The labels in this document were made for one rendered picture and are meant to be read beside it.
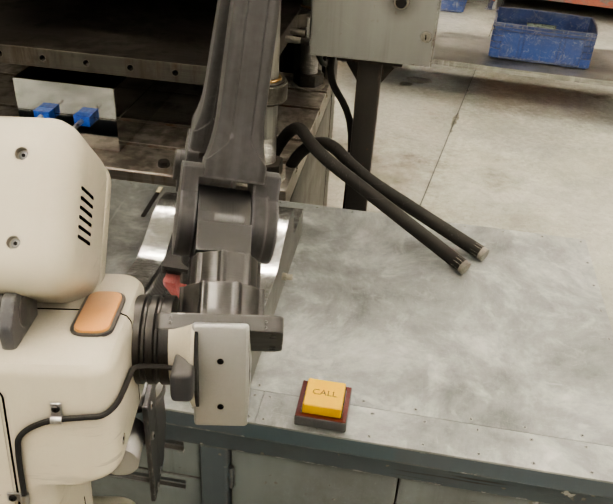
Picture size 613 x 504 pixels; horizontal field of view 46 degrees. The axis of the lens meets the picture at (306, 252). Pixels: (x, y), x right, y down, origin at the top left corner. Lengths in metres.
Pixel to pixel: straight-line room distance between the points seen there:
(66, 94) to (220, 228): 1.30
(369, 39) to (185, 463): 1.04
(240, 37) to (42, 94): 1.32
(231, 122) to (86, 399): 0.30
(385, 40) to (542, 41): 3.01
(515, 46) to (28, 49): 3.34
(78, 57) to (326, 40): 0.62
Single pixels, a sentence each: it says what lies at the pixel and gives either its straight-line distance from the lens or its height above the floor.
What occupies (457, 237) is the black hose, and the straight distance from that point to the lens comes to 1.58.
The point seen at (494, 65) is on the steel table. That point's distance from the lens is 4.65.
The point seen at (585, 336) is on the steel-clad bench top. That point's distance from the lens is 1.44.
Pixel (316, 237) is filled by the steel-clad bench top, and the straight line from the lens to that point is 1.58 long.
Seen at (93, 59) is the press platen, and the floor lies 1.03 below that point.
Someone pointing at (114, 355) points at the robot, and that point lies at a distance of 0.62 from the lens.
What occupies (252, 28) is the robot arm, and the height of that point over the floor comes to 1.43.
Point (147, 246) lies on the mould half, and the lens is 1.38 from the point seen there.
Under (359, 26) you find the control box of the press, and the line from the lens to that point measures 1.78.
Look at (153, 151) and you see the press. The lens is 1.98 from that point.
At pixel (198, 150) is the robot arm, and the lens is 0.97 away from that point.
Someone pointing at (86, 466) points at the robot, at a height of 1.14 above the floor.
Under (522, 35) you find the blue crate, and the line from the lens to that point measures 4.73.
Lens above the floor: 1.63
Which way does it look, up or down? 33 degrees down
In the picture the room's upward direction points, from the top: 4 degrees clockwise
